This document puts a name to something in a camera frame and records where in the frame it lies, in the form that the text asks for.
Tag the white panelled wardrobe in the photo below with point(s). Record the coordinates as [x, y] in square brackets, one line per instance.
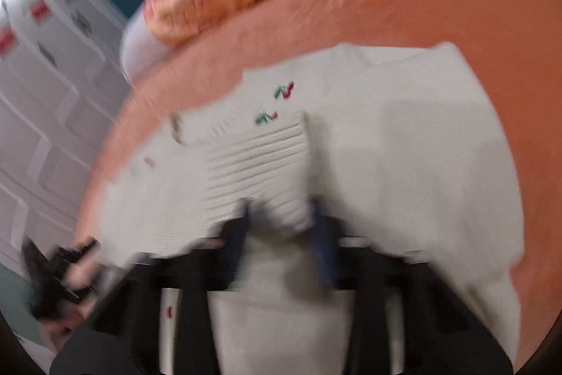
[52, 94]

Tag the orange fleece blanket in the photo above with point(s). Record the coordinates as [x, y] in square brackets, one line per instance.
[439, 6]

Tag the cream knit sweater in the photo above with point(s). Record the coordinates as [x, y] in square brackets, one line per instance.
[395, 159]

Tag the person's left hand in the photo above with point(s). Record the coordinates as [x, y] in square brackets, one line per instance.
[77, 271]

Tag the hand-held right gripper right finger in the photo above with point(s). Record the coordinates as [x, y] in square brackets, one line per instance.
[322, 243]

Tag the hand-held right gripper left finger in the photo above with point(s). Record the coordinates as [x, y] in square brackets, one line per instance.
[237, 239]

